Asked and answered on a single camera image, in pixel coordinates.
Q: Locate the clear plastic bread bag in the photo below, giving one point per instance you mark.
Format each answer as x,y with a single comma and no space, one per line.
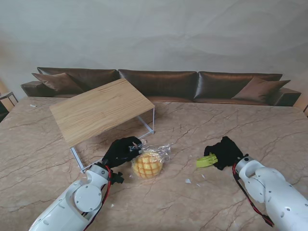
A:
163,150

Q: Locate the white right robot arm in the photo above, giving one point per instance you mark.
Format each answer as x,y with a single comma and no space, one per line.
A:
272,185

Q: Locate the yellow melon pan bread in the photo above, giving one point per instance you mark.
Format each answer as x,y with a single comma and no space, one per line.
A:
147,166

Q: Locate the black frame side table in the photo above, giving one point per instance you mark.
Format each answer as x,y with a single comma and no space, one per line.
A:
4,106

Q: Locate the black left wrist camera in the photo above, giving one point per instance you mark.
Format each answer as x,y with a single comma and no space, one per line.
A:
118,178

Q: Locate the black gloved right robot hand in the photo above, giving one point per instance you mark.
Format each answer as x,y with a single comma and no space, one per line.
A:
227,151

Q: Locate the brown sofa cushion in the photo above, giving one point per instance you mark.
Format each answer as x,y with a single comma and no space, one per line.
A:
60,83
260,89

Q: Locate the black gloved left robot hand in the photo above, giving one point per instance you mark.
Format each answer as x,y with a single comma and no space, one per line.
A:
118,151

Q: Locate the wooden shelf riser white legs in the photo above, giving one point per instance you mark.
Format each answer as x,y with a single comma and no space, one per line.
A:
101,108

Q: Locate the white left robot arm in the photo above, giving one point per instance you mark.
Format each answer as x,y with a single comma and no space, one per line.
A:
86,195

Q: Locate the brown leather sofa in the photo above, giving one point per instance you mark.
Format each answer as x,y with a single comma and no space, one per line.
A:
163,84

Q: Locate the green plastic sealing clip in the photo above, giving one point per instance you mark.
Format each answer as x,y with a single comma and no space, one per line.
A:
205,162

